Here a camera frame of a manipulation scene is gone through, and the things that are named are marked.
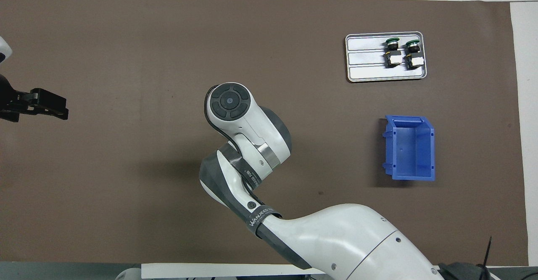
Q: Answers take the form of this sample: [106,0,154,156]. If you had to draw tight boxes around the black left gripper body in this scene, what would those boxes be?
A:
[0,74,33,123]

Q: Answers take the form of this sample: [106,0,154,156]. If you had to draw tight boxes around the brown table mat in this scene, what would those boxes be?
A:
[0,0,529,267]

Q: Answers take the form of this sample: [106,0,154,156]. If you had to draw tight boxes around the grey metal tray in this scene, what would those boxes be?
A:
[345,32,427,83]

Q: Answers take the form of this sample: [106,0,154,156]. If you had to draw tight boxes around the blue plastic bin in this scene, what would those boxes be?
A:
[382,115,436,182]

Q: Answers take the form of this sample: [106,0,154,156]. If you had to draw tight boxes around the green push button switch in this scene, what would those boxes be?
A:
[404,40,424,70]
[384,37,403,68]

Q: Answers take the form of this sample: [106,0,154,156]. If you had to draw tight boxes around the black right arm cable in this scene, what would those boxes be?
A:
[437,237,501,280]

